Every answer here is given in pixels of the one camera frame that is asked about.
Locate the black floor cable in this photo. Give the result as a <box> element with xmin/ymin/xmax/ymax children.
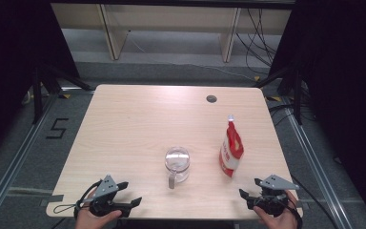
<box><xmin>290</xmin><ymin>173</ymin><xmax>341</xmax><ymax>229</ymax></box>

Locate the black curtain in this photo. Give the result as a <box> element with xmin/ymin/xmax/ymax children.
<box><xmin>0</xmin><ymin>0</ymin><xmax>81</xmax><ymax>163</ymax></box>
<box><xmin>266</xmin><ymin>0</ymin><xmax>366</xmax><ymax>228</ymax></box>

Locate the black frame bar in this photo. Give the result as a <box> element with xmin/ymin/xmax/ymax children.
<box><xmin>50</xmin><ymin>0</ymin><xmax>297</xmax><ymax>10</ymax></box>

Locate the beige wooden shelf unit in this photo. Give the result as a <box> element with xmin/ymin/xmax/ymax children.
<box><xmin>50</xmin><ymin>3</ymin><xmax>293</xmax><ymax>63</ymax></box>

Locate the person's right hand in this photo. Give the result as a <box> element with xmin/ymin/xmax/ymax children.
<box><xmin>253</xmin><ymin>190</ymin><xmax>299</xmax><ymax>229</ymax></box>

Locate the black cable bundle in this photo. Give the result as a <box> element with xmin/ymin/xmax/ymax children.
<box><xmin>235</xmin><ymin>8</ymin><xmax>288</xmax><ymax>76</ymax></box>

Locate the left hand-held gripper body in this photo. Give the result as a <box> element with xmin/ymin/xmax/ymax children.
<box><xmin>89</xmin><ymin>175</ymin><xmax>132</xmax><ymax>219</ymax></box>

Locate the grey floor tape strip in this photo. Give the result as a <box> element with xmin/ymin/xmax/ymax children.
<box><xmin>38</xmin><ymin>194</ymin><xmax>65</xmax><ymax>208</ymax></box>

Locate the black metal stand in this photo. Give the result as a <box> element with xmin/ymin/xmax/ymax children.
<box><xmin>31</xmin><ymin>63</ymin><xmax>94</xmax><ymax>126</ymax></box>
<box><xmin>253</xmin><ymin>65</ymin><xmax>303</xmax><ymax>126</ymax></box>

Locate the person's left hand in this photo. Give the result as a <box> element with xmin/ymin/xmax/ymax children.
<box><xmin>74</xmin><ymin>188</ymin><xmax>123</xmax><ymax>229</ymax></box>

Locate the red and white sugar bag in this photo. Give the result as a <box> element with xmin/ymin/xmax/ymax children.
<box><xmin>218</xmin><ymin>114</ymin><xmax>245</xmax><ymax>178</ymax></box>

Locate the black wrist strap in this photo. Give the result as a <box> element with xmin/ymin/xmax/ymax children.
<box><xmin>52</xmin><ymin>179</ymin><xmax>104</xmax><ymax>220</ymax></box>
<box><xmin>284</xmin><ymin>190</ymin><xmax>303</xmax><ymax>229</ymax></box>

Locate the clear glass jar with lid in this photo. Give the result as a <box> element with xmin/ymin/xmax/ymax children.
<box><xmin>164</xmin><ymin>145</ymin><xmax>192</xmax><ymax>191</ymax></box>

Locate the aluminium floor rail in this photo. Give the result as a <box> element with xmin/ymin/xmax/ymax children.
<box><xmin>0</xmin><ymin>92</ymin><xmax>60</xmax><ymax>225</ymax></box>
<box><xmin>284</xmin><ymin>108</ymin><xmax>347</xmax><ymax>229</ymax></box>

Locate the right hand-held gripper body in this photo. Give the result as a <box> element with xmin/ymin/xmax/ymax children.
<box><xmin>247</xmin><ymin>174</ymin><xmax>299</xmax><ymax>218</ymax></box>

